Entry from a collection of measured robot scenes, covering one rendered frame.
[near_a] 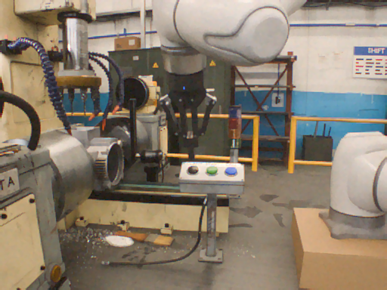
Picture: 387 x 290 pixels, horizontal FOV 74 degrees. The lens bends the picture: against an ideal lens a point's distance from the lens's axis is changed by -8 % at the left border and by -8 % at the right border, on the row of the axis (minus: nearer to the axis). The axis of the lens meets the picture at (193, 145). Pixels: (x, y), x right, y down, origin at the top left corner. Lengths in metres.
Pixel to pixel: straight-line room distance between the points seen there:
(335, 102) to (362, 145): 5.16
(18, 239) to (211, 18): 0.48
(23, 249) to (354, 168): 0.76
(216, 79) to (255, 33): 3.62
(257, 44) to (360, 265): 0.58
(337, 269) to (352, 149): 0.30
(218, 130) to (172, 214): 3.07
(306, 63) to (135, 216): 5.21
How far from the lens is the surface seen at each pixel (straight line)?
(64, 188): 0.73
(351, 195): 0.80
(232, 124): 1.24
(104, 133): 1.29
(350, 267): 0.77
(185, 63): 0.54
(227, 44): 0.37
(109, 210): 1.06
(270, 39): 0.37
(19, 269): 0.60
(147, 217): 1.02
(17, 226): 0.57
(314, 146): 5.46
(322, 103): 5.89
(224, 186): 0.73
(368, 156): 0.78
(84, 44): 1.08
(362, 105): 6.08
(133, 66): 4.40
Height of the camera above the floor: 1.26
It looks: 10 degrees down
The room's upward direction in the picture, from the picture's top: straight up
